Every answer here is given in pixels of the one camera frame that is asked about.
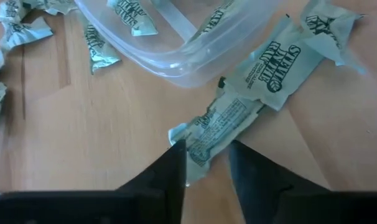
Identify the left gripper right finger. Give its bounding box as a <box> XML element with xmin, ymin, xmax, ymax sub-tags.
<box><xmin>228</xmin><ymin>140</ymin><xmax>332</xmax><ymax>224</ymax></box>

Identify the clear plastic bin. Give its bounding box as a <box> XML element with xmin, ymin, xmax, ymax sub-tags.
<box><xmin>72</xmin><ymin>0</ymin><xmax>287</xmax><ymax>89</ymax></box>

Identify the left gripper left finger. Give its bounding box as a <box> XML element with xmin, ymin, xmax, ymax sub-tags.
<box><xmin>116</xmin><ymin>139</ymin><xmax>188</xmax><ymax>224</ymax></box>

